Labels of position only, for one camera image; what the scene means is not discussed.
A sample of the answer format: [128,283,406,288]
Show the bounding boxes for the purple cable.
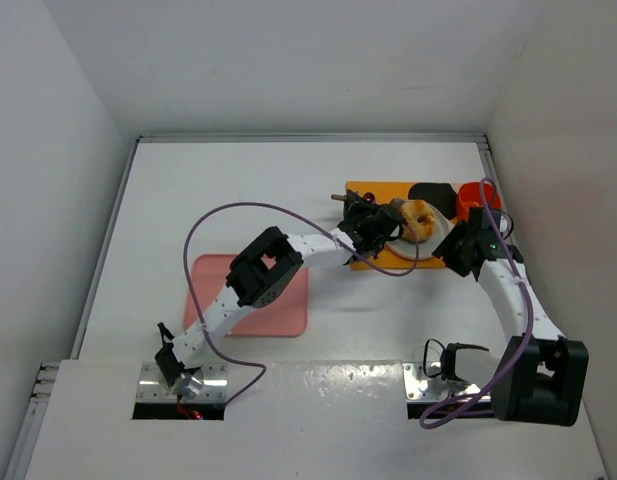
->
[182,201,422,401]
[419,177,534,431]

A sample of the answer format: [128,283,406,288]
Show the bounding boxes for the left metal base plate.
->
[135,362,228,404]

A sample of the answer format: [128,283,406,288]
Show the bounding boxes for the pink plastic tray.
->
[192,254,309,338]

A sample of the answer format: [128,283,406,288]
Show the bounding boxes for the white ribbed plate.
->
[387,204,449,260]

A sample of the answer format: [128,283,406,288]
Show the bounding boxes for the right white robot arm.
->
[433,206,589,427]

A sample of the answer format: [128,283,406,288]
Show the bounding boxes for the black hexagonal coaster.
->
[408,182,458,220]

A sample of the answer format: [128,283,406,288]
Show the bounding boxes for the metal base plate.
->
[135,362,228,404]
[402,361,481,404]

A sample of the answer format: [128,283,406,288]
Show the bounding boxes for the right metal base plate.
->
[402,361,481,404]

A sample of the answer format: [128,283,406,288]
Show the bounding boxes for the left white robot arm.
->
[155,191,408,391]

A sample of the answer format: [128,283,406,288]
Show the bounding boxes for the aluminium table frame rail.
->
[2,132,554,480]

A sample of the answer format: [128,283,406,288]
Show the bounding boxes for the round golden bread bun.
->
[391,198,436,244]

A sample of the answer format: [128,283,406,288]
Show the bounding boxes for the orange cloth placemat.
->
[346,181,469,271]

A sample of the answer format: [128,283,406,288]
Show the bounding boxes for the orange plastic cup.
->
[456,181,502,217]

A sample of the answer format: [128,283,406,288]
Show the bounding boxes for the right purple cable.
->
[419,177,534,431]

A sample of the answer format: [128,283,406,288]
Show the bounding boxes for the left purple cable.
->
[182,201,422,401]

